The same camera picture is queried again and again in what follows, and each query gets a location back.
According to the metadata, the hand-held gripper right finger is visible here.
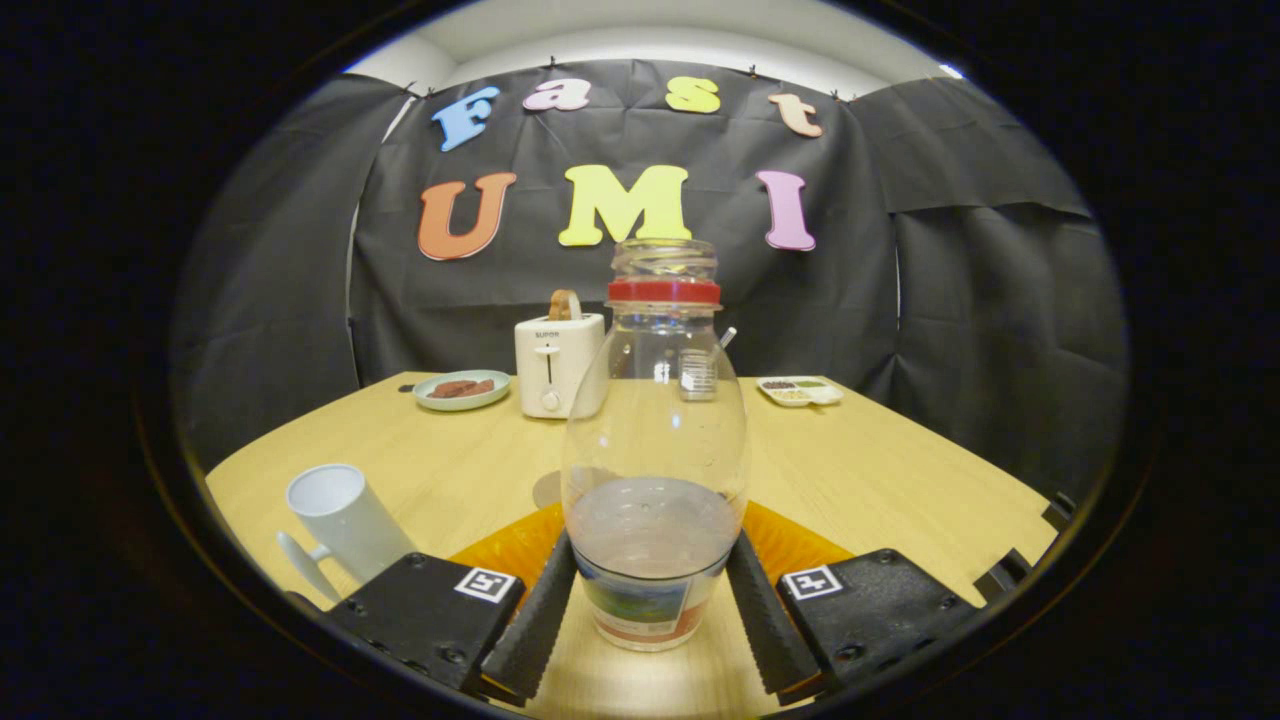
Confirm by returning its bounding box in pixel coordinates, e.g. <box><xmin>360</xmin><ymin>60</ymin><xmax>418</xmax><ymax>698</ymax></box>
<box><xmin>727</xmin><ymin>500</ymin><xmax>981</xmax><ymax>704</ymax></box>

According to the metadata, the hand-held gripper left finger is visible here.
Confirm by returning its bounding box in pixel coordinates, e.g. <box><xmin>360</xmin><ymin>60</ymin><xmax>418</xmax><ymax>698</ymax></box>
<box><xmin>288</xmin><ymin>503</ymin><xmax>579</xmax><ymax>706</ymax></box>

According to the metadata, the round brown coaster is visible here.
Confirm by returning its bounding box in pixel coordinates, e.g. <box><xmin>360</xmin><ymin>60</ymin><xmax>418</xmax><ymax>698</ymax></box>
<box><xmin>532</xmin><ymin>466</ymin><xmax>601</xmax><ymax>512</ymax></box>

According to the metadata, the clear plastic juice bottle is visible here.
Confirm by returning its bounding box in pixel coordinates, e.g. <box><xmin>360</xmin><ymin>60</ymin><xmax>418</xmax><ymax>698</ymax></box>
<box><xmin>560</xmin><ymin>238</ymin><xmax>751</xmax><ymax>653</ymax></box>

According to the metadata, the white cup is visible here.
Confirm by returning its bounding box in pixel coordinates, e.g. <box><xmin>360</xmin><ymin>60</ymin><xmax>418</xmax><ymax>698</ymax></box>
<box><xmin>276</xmin><ymin>463</ymin><xmax>419</xmax><ymax>606</ymax></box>

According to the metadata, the wooden table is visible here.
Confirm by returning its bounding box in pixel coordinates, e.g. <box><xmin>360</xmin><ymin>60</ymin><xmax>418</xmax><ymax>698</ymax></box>
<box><xmin>205</xmin><ymin>372</ymin><xmax>1061</xmax><ymax>720</ymax></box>

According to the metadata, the pale green plate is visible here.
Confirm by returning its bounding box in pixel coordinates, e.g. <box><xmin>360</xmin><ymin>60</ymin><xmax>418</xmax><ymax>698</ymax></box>
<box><xmin>413</xmin><ymin>370</ymin><xmax>512</xmax><ymax>412</ymax></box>

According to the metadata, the white divided snack tray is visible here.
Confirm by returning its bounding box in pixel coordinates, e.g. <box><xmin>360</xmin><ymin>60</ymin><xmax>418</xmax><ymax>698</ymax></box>
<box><xmin>756</xmin><ymin>376</ymin><xmax>845</xmax><ymax>408</ymax></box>

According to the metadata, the white toaster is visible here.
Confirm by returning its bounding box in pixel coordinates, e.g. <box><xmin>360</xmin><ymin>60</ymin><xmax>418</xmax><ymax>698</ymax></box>
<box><xmin>514</xmin><ymin>312</ymin><xmax>608</xmax><ymax>420</ymax></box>

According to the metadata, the small glass jar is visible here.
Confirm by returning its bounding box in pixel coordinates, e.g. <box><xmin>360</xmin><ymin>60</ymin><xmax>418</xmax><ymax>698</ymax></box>
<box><xmin>679</xmin><ymin>345</ymin><xmax>719</xmax><ymax>403</ymax></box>

